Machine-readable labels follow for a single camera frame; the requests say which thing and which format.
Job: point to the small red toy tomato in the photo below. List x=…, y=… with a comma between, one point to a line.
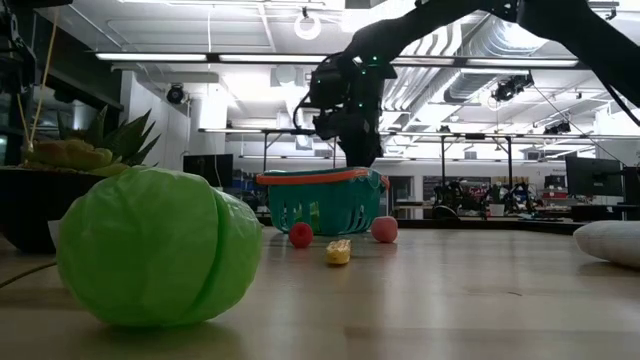
x=301, y=235

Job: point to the black monitor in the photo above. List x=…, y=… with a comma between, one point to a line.
x=592, y=177
x=632, y=185
x=207, y=170

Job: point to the white plaid cloth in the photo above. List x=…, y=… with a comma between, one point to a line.
x=615, y=245

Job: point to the green toy cabbage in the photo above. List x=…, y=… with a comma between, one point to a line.
x=150, y=245

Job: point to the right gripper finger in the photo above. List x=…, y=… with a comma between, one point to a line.
x=354, y=150
x=371, y=147

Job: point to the background workstation frame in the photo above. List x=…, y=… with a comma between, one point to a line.
x=442, y=165

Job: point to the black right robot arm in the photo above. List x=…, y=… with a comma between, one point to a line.
x=425, y=25

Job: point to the yellow toy corn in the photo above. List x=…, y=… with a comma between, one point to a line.
x=338, y=252

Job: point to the black metal table frame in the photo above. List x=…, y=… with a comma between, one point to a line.
x=450, y=223

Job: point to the potted succulent plant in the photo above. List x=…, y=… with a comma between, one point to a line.
x=30, y=210

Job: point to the black ceiling camera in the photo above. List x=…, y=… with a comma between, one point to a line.
x=510, y=89
x=175, y=93
x=557, y=128

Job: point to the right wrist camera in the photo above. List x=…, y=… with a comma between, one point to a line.
x=327, y=87

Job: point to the pink toy peach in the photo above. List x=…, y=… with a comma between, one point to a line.
x=384, y=229

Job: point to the teal basket with orange rim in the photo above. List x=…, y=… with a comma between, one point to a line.
x=330, y=197

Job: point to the overhead LED light bar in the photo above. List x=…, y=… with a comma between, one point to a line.
x=200, y=57

